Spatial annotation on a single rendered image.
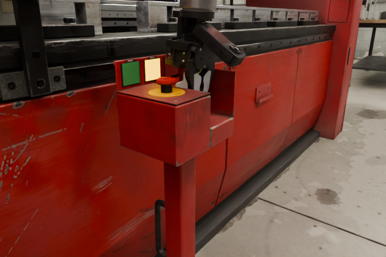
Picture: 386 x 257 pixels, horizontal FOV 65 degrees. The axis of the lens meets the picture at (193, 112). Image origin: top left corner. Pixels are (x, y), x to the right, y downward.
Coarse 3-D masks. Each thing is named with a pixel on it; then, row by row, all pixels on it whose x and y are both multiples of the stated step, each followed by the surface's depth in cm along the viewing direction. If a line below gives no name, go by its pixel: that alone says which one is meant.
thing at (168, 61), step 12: (180, 12) 61; (192, 12) 58; (204, 12) 59; (180, 24) 63; (192, 24) 61; (180, 36) 64; (192, 36) 62; (180, 48) 62; (192, 48) 60; (204, 48) 62; (168, 60) 65; (180, 60) 64; (204, 60) 63
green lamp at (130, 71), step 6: (126, 66) 60; (132, 66) 62; (138, 66) 63; (126, 72) 61; (132, 72) 62; (138, 72) 63; (126, 78) 61; (132, 78) 62; (138, 78) 63; (126, 84) 61
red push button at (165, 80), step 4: (164, 76) 59; (168, 76) 59; (156, 80) 58; (160, 80) 57; (164, 80) 57; (168, 80) 57; (172, 80) 57; (160, 84) 57; (164, 84) 57; (168, 84) 57; (172, 84) 57; (164, 88) 58; (168, 88) 58; (164, 92) 58; (168, 92) 58
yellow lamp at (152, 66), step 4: (148, 60) 65; (152, 60) 66; (156, 60) 67; (148, 64) 65; (152, 64) 66; (156, 64) 67; (148, 68) 65; (152, 68) 66; (156, 68) 67; (148, 72) 65; (152, 72) 66; (156, 72) 67; (148, 76) 66; (152, 76) 67; (156, 76) 68; (148, 80) 66
